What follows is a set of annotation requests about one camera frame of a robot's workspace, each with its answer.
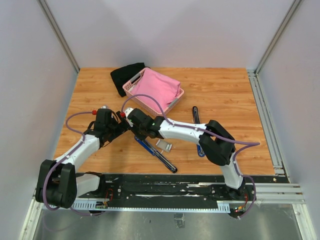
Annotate silver staple strips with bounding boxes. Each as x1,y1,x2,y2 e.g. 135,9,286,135
156,139,173,153

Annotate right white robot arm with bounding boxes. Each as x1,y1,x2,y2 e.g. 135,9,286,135
124,107,245,200

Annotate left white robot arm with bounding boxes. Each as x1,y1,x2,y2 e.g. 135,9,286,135
35,108,129,211

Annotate pink plastic basket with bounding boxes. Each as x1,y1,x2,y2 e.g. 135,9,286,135
122,67,185,116

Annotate pink folded cloth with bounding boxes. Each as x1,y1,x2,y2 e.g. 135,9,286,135
131,67,181,110

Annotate black folded cloth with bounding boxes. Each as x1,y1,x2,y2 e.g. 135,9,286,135
110,62,146,97

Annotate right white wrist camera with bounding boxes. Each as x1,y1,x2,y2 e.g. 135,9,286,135
120,107,134,118

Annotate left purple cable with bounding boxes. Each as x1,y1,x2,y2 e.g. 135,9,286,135
41,109,111,217

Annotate purple cable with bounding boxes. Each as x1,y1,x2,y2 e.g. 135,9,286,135
120,93,261,218
41,109,111,217

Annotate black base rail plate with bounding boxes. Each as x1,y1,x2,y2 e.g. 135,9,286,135
74,172,258,211

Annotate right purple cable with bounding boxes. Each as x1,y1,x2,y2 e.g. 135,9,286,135
120,93,261,218

